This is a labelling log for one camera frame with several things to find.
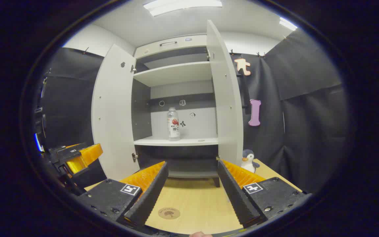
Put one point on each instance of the clear bottle with red label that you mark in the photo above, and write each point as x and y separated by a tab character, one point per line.
173	126

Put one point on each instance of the white cabinet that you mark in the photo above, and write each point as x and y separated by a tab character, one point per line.
176	74

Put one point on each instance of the large ceiling light panel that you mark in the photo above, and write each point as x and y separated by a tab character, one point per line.
183	5

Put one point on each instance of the white cabinet door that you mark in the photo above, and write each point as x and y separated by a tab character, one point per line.
227	98
113	112

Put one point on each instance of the small ceiling light panel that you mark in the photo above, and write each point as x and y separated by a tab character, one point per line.
287	23

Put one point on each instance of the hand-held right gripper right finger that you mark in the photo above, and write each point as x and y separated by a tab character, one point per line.
235	197

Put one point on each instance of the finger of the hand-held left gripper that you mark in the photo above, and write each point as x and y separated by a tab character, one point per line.
90	174
72	151

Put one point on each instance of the round wooden coaster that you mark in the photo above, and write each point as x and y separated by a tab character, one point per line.
168	213

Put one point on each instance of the white cabinet drawer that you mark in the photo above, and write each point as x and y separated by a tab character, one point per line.
150	49

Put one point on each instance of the metal door hinge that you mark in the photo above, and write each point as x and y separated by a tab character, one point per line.
133	68
134	157

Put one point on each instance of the penguin plush toy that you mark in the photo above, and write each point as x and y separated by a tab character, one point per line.
248	161

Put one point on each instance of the black backdrop cloth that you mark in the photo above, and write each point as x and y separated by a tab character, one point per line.
308	115

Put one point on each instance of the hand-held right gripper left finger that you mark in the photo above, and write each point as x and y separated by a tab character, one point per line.
150	197

